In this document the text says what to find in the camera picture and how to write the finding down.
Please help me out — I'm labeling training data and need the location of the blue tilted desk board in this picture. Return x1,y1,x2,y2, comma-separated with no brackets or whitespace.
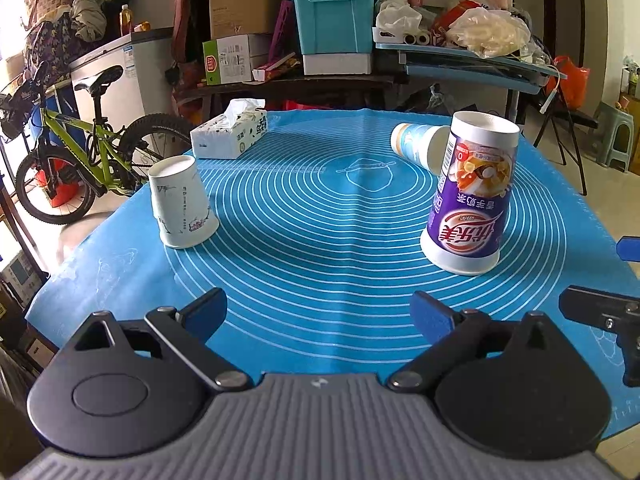
375,42,569,95

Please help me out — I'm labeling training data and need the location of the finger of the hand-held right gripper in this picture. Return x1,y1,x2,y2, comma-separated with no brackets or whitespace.
559,285,640,387
616,235,640,264

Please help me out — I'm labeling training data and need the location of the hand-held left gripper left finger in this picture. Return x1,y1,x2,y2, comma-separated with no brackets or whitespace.
62,287,254,393

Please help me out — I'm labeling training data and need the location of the green bicycle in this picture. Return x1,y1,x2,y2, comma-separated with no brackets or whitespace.
0,62,197,226

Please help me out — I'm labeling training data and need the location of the purple milk tea cup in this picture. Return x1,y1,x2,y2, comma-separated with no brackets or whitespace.
420,111,521,276

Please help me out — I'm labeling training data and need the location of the dark floral bag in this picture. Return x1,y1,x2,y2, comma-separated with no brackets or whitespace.
22,9,77,92

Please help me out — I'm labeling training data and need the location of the grey-green hanging cloth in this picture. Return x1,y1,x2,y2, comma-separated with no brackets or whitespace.
70,0,110,44

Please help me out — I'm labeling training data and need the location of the green and white carton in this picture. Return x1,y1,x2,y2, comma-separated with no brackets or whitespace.
202,34,274,86

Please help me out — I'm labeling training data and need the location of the clear bag of white items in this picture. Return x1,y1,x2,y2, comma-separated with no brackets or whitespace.
444,7,532,59

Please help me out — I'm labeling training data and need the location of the orange plastic bag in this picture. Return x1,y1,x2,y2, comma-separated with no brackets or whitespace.
545,55,591,110

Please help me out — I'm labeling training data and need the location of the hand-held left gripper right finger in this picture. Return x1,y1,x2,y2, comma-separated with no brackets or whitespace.
387,290,568,395

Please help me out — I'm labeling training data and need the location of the white foam box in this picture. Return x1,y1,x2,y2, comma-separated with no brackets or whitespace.
302,52,374,77

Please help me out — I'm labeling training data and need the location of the dark red hanging jacket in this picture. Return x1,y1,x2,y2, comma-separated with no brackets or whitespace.
171,0,212,88

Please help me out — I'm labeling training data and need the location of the teal plastic storage bin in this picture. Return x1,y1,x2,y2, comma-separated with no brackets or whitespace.
289,0,382,56

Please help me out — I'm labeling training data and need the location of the grey plastic stool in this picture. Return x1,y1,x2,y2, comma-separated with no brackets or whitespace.
594,101,637,174

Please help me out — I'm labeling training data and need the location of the pink plastic rack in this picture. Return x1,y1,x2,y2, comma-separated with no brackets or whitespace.
269,0,297,69

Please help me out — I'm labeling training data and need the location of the black folding chair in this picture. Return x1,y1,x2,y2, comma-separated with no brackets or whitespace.
531,92,601,196

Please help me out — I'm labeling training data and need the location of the white paper cup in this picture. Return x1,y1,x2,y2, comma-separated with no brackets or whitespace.
148,155,220,249

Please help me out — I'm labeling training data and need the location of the white tissue pack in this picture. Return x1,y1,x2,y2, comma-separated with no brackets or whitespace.
190,98,269,160

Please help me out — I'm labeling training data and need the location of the white plastic bag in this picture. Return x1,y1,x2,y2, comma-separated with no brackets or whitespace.
375,2,425,36

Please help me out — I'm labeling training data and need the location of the dark wooden table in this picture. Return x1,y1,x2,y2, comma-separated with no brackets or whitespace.
174,71,412,113

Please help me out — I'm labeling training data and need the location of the blue silicone baking mat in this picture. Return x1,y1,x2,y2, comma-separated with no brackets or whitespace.
24,107,640,438

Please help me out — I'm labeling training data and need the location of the white and blue cup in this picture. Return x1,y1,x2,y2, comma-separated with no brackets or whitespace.
390,122,453,176

